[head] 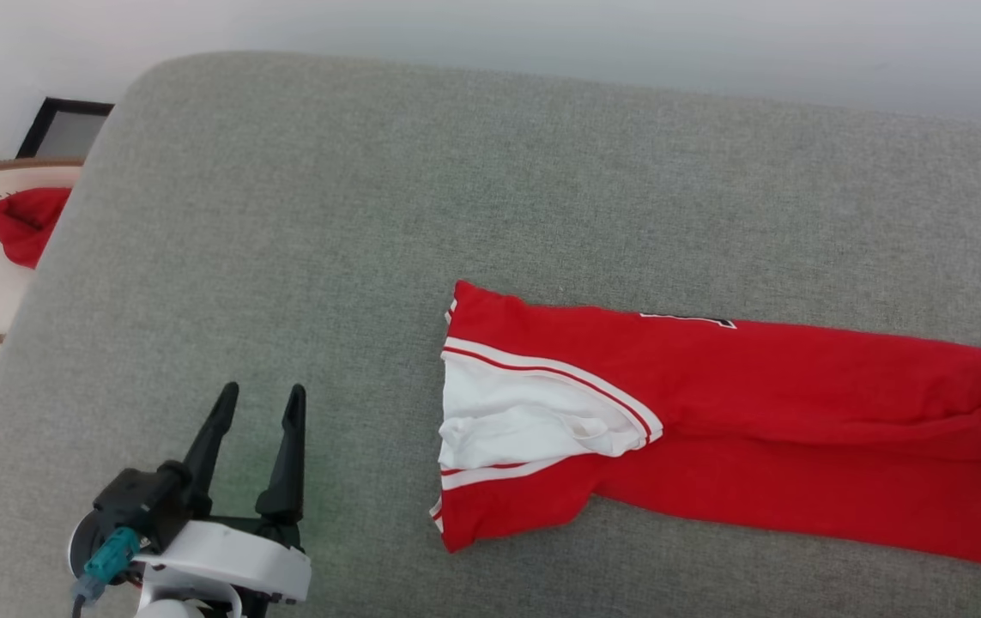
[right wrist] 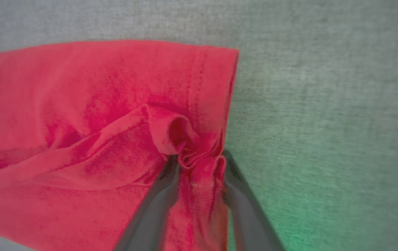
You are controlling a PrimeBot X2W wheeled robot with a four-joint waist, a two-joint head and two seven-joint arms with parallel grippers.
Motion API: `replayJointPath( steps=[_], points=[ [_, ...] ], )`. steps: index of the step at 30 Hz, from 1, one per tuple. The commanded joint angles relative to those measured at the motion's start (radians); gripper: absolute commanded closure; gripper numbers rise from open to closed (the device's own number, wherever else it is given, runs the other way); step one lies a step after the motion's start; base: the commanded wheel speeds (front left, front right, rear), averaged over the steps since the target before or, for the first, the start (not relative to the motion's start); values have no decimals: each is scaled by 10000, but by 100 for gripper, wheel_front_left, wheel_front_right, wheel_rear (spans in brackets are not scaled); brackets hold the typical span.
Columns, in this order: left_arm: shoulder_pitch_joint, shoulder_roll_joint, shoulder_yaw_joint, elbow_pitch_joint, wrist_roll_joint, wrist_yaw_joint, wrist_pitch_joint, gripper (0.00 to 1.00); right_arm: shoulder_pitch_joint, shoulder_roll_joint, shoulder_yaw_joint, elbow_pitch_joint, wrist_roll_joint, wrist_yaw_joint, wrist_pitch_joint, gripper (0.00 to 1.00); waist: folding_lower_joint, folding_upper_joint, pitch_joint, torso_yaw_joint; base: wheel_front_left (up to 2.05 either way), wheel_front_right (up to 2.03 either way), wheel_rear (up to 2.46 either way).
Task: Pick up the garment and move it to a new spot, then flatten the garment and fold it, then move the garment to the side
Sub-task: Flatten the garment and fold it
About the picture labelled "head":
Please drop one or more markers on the red and white basketball jersey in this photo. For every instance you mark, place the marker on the red and white basketball jersey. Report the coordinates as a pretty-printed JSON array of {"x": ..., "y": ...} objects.
[{"x": 756, "y": 403}]

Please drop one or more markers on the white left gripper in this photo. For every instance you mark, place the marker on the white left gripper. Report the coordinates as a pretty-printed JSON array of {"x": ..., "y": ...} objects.
[{"x": 228, "y": 562}]

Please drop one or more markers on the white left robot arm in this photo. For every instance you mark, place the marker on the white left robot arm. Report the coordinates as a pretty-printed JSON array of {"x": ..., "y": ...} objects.
[{"x": 177, "y": 608}]

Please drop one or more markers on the red cloth in basket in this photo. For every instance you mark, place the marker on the red cloth in basket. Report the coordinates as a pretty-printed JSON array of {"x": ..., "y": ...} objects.
[{"x": 27, "y": 223}]

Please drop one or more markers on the grey fabric sofa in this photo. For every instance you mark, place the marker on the grey fabric sofa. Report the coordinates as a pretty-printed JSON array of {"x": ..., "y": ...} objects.
[{"x": 490, "y": 189}]

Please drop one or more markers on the black rectangular frame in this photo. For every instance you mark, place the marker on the black rectangular frame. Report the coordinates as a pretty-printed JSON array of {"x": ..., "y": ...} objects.
[{"x": 65, "y": 129}]

